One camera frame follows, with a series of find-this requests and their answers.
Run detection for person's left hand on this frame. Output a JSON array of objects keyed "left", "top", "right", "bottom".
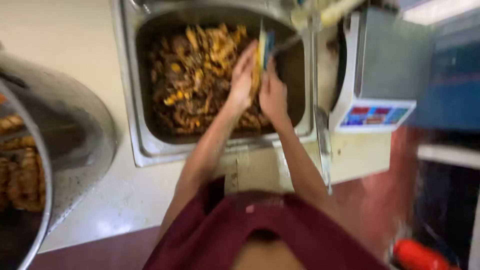
[{"left": 227, "top": 39, "right": 260, "bottom": 110}]

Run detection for person's right hand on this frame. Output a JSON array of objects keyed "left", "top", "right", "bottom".
[{"left": 259, "top": 57, "right": 289, "bottom": 121}]

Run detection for yellow and blue food packet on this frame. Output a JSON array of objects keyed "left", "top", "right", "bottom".
[{"left": 252, "top": 29, "right": 277, "bottom": 87}]

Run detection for steel ladle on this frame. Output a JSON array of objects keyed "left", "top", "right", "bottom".
[{"left": 271, "top": 33, "right": 305, "bottom": 58}]

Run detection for rectangular steel food tray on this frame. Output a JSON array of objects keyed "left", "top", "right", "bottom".
[{"left": 111, "top": 0, "right": 318, "bottom": 168}]

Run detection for heap of fried snack mix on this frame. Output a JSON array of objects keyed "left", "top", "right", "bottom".
[{"left": 149, "top": 23, "right": 271, "bottom": 135}]

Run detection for white digital weighing scale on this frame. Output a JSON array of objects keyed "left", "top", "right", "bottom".
[{"left": 328, "top": 7, "right": 432, "bottom": 133}]

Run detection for person's maroon shirt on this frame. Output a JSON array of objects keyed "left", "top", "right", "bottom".
[{"left": 142, "top": 176, "right": 389, "bottom": 270}]

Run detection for blue plastic crate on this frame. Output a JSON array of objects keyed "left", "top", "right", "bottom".
[{"left": 407, "top": 11, "right": 480, "bottom": 132}]

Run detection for large round steel pot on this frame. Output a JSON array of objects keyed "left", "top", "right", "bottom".
[{"left": 0, "top": 52, "right": 118, "bottom": 270}]

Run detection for red plastic object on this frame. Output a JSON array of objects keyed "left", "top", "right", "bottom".
[{"left": 392, "top": 238, "right": 456, "bottom": 270}]

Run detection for fried brown snacks in pot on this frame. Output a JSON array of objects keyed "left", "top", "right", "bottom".
[{"left": 0, "top": 114, "right": 46, "bottom": 212}]

